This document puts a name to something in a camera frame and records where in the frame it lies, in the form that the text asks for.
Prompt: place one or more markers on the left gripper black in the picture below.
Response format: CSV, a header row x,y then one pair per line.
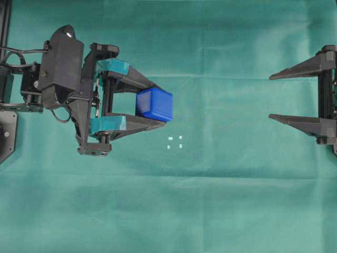
x,y
127,80

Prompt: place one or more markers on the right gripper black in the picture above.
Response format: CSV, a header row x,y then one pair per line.
x,y
322,65

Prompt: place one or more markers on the blue cube block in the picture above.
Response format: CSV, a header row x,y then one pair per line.
x,y
154,103

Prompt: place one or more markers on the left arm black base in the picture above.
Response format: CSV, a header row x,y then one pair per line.
x,y
8,133

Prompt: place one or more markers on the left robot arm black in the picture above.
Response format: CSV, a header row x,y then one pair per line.
x,y
106,98

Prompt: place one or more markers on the white tape marks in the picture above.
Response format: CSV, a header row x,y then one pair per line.
x,y
175,142

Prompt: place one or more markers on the green table cloth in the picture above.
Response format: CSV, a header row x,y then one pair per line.
x,y
241,183

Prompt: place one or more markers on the left wrist camera black housing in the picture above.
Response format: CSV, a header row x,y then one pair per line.
x,y
60,69

